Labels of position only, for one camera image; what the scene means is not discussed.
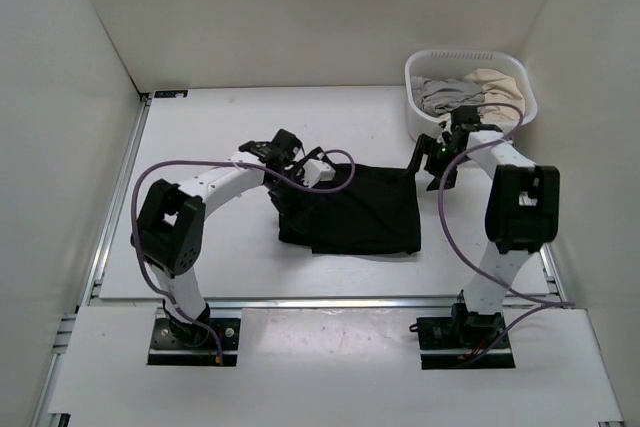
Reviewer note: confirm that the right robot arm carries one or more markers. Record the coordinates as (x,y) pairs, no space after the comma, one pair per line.
(521,216)

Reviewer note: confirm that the white plastic laundry basket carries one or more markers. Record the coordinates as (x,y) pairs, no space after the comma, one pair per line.
(456,64)

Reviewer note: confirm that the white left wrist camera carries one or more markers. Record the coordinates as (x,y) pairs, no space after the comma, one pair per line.
(317,171)

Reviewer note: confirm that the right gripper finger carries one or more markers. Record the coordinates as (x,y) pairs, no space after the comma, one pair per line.
(439,177)
(422,148)

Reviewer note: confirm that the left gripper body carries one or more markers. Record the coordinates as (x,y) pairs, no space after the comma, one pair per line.
(285,196)

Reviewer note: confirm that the small dark label sticker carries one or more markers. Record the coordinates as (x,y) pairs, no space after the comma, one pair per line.
(170,94)

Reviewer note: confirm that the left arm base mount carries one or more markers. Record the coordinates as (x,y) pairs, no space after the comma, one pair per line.
(169,346)

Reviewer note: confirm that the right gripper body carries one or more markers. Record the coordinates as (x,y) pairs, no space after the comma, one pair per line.
(441,154)

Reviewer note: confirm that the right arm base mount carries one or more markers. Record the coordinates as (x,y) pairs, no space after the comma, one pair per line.
(463,340)

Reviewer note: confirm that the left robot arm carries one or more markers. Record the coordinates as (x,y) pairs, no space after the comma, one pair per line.
(168,222)

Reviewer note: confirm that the beige garment in basket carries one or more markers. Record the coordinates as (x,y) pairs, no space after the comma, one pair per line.
(499,89)

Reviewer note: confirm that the black trousers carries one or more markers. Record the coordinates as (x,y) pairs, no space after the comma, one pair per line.
(376,214)

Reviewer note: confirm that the grey garment in basket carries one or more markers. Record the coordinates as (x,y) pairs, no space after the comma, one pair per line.
(439,97)

